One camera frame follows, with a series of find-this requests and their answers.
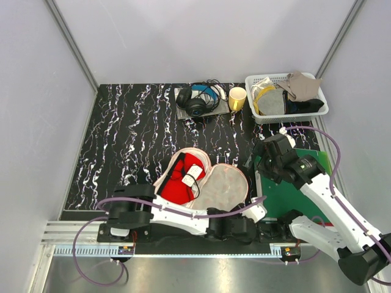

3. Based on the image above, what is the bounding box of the red bra with black straps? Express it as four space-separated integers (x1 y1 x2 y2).
156 152 206 204

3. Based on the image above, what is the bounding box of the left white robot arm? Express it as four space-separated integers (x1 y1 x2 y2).
98 184 266 242

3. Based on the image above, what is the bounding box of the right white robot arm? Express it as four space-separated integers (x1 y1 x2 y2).
247 134 390 286

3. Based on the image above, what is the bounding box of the green binder folder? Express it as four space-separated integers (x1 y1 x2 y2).
255 148 334 221

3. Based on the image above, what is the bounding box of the grey cloth in basket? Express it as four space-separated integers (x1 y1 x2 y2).
257 89 285 116

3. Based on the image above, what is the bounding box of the yellow cloth in basket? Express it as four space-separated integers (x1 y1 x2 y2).
250 85 276 115

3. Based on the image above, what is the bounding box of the grey book under headphones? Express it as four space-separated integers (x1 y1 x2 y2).
174 87 229 120

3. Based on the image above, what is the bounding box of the yellow mug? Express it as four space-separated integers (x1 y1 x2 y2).
228 87 247 112

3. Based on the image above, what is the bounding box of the white packet in basket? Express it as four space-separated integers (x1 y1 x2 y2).
251 76 274 95

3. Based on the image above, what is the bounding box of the black cloth in basket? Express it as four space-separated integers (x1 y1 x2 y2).
285 98 324 114

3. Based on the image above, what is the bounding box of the beige cloth in basket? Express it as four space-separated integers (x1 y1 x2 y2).
277 71 322 102

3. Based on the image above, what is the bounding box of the white plastic basket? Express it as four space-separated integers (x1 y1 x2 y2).
245 73 329 125

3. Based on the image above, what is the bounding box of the black over-ear headphones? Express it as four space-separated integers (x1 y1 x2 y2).
175 79 227 118

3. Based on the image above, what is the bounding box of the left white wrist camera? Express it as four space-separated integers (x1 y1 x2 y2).
242 204 267 223

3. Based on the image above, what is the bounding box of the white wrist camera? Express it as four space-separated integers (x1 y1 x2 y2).
242 204 267 223
279 127 296 148

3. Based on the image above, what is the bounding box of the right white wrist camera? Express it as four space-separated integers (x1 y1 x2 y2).
279 127 296 148

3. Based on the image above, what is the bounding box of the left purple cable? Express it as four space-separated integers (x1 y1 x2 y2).
71 195 266 286

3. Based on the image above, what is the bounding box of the purple cable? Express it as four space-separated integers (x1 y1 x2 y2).
71 195 266 286
282 125 391 286

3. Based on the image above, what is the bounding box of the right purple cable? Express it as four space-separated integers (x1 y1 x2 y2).
282 125 391 286

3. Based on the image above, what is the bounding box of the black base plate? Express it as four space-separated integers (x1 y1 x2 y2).
97 218 298 256

